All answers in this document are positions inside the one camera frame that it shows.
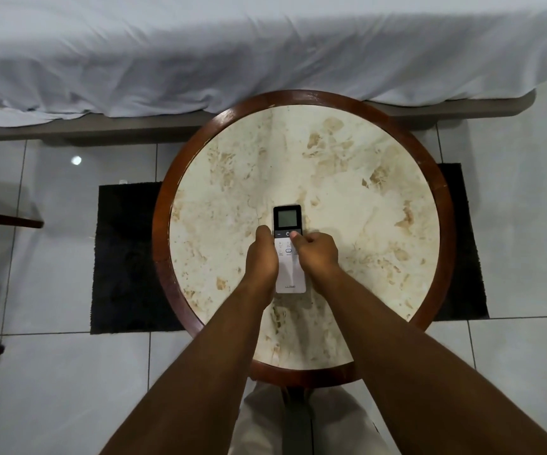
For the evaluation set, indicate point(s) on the person's right forearm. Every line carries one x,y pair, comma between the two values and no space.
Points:
411,369

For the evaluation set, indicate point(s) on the white bed sheet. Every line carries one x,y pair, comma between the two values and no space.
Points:
207,47

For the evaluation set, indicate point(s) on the person's right hand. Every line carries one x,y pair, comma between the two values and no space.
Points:
320,258

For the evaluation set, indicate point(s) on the black floor mat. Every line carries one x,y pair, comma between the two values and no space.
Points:
122,260

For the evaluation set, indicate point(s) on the dark wooden furniture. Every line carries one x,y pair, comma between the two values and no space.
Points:
3,218

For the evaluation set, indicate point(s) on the white remote control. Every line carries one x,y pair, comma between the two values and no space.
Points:
287,217

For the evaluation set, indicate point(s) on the person's left hand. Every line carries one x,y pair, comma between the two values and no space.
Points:
261,265

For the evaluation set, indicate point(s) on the person's left thumb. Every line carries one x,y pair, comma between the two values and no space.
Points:
265,233

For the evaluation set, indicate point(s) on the round marble wooden-rimmed table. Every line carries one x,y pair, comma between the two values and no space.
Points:
330,184

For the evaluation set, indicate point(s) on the person's right thumb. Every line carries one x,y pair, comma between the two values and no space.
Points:
298,238

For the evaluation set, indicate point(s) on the grey bed base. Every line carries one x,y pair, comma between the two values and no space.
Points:
112,127

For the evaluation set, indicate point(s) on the person's light trousers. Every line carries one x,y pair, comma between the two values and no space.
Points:
264,421

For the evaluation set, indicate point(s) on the person's left forearm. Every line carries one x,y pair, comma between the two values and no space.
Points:
197,374

